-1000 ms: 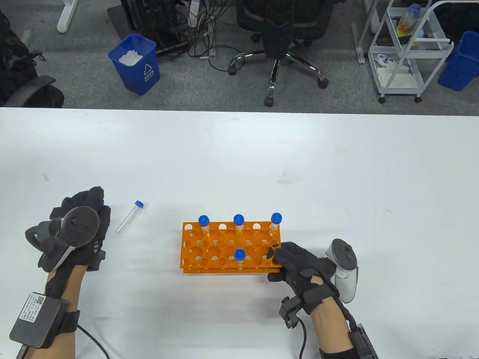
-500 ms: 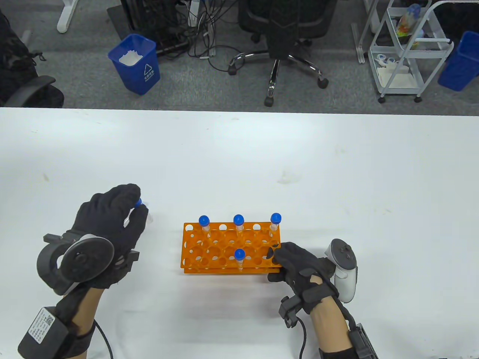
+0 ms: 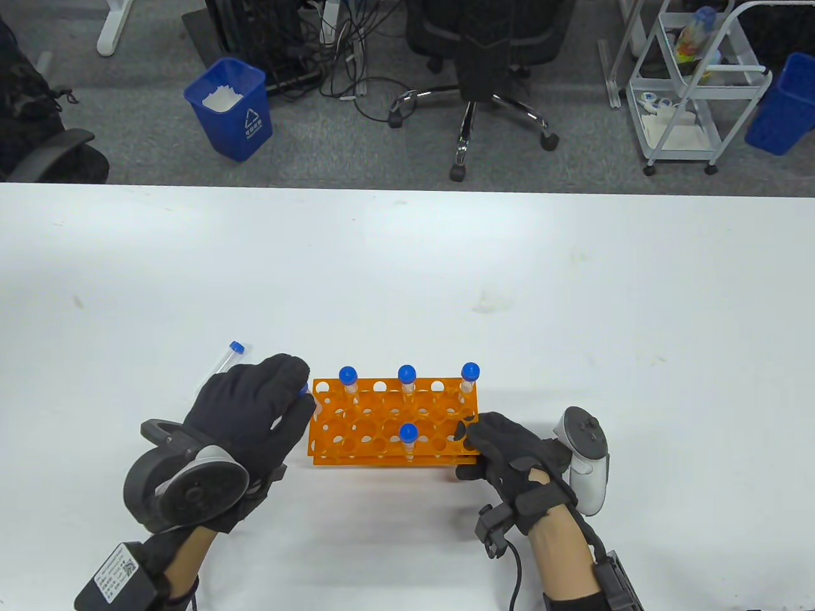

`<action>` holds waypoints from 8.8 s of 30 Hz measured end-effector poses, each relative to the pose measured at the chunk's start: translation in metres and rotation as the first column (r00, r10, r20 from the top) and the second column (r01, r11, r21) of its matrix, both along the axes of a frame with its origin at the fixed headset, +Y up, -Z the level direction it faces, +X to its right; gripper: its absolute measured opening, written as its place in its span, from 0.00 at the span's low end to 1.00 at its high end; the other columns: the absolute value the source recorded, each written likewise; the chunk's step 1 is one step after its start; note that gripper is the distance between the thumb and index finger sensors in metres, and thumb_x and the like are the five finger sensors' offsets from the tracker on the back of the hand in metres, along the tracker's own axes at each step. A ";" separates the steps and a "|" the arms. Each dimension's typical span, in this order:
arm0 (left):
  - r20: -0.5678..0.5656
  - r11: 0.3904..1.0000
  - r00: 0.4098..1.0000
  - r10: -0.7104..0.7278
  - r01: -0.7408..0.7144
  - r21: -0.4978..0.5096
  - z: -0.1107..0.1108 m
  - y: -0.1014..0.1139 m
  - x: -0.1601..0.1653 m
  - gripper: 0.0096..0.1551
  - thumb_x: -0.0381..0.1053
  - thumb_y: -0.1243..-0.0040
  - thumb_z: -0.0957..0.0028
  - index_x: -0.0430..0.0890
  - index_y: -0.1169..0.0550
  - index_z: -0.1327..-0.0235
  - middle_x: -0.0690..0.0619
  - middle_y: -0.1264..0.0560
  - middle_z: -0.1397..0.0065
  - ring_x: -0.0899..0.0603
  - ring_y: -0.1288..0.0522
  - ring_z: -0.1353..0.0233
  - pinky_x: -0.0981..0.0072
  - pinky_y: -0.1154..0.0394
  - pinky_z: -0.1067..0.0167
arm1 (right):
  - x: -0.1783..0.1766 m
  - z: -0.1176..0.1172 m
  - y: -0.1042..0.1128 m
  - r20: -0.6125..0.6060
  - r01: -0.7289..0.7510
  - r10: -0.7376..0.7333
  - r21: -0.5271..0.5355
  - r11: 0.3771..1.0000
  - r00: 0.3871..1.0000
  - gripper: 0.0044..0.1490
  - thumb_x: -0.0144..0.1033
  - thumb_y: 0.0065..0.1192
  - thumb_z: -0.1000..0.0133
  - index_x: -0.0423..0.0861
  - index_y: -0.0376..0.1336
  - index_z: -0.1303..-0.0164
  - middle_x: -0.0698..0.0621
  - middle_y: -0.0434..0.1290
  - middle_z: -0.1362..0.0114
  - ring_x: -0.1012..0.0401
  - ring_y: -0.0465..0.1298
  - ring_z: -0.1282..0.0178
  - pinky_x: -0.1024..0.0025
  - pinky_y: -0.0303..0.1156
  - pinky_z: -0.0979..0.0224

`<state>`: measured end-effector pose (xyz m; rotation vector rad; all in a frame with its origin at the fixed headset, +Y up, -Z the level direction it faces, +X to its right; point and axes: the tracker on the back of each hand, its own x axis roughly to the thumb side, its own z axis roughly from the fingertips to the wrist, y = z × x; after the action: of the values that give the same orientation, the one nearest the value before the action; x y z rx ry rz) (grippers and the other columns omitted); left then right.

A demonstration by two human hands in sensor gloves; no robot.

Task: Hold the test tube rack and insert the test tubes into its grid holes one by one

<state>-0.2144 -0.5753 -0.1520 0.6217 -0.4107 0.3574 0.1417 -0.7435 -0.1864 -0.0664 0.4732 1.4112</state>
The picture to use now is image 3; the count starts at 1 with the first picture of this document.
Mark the black computer tower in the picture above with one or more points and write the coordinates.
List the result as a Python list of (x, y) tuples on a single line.
[(255, 32)]

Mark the small black wrist sensor box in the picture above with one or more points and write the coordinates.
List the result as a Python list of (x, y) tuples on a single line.
[(491, 528)]

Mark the white desk leg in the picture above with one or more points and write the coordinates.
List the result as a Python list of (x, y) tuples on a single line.
[(114, 28)]

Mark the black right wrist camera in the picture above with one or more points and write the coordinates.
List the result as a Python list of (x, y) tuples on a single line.
[(619, 585)]

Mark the white paper waste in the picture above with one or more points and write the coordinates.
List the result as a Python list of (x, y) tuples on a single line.
[(221, 98)]

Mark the white right wrist controller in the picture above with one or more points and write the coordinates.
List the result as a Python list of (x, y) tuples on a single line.
[(589, 464)]

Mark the orange test tube rack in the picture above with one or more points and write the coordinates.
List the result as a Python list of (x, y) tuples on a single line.
[(369, 423)]

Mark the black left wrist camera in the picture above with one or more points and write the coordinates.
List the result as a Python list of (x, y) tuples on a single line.
[(118, 576)]

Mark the black office chair chrome base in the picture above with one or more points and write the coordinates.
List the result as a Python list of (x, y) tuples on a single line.
[(487, 57)]

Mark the person's right thumb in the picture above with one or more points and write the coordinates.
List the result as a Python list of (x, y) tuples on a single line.
[(472, 472)]

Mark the white desk frame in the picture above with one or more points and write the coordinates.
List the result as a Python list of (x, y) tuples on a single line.
[(614, 63)]

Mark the grey left wrist controller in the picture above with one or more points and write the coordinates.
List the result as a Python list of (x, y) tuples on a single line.
[(191, 490)]

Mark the white tape rolls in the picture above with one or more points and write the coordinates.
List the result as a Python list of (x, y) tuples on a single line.
[(656, 102)]

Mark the person's left forearm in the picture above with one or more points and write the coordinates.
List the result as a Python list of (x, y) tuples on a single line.
[(191, 560)]

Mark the person's right forearm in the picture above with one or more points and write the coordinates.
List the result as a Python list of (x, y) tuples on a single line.
[(563, 554)]

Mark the plain blue bin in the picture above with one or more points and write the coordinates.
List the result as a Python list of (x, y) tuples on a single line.
[(783, 108)]

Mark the blue recycling bin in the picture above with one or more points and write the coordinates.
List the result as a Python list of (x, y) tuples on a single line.
[(235, 124)]

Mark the black armchair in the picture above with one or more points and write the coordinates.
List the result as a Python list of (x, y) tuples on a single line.
[(38, 127)]

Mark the person's left hand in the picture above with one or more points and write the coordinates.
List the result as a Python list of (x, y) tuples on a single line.
[(242, 407)]

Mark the colourful plastic bottle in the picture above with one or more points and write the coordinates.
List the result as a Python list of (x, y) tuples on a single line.
[(695, 32)]

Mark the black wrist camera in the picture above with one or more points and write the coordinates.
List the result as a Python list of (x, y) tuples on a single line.
[(118, 576), (619, 585)]

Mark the person's right hand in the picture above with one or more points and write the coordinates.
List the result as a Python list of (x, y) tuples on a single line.
[(519, 464)]

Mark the person's left thumb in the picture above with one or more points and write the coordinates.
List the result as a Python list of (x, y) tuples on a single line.
[(296, 420)]

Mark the blue capped test tube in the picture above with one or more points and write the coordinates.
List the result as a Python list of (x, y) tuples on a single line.
[(347, 377), (229, 358), (407, 374), (470, 372), (304, 389), (408, 434)]

